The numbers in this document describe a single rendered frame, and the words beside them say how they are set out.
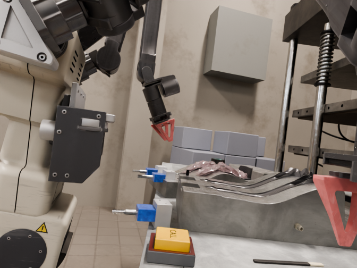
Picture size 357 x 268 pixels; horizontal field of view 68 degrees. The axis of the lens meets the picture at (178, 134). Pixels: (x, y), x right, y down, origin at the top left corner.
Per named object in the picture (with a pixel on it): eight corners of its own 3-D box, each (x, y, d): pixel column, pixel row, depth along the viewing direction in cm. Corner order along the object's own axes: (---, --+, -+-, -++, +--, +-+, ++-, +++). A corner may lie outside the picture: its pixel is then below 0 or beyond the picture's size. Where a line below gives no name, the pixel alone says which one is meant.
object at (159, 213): (110, 227, 57) (113, 202, 57) (110, 219, 62) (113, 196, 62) (169, 228, 61) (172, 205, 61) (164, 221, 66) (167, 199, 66)
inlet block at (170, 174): (137, 185, 91) (139, 169, 91) (135, 182, 95) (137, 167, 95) (174, 187, 95) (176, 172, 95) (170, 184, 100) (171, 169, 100)
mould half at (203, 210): (178, 230, 60) (186, 170, 61) (175, 201, 86) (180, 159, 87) (391, 253, 62) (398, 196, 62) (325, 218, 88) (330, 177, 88)
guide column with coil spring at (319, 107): (299, 251, 150) (328, 22, 150) (295, 247, 155) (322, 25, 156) (309, 252, 150) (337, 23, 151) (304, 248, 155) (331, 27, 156)
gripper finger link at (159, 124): (176, 137, 99) (168, 113, 98) (181, 138, 92) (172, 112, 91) (159, 143, 98) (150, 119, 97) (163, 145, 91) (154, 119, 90)
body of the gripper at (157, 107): (166, 117, 102) (160, 98, 101) (172, 116, 92) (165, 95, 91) (150, 123, 101) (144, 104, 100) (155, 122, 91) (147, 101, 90)
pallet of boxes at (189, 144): (241, 216, 370) (251, 136, 370) (276, 239, 298) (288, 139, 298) (162, 214, 335) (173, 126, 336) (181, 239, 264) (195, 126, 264)
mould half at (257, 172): (164, 198, 89) (169, 165, 89) (147, 182, 114) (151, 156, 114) (285, 202, 106) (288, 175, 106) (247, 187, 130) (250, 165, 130)
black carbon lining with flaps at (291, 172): (205, 197, 67) (210, 159, 67) (198, 184, 83) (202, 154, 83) (340, 212, 68) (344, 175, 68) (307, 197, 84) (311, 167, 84)
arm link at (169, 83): (137, 72, 98) (139, 67, 90) (166, 64, 101) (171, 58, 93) (148, 103, 100) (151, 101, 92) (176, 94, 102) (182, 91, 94)
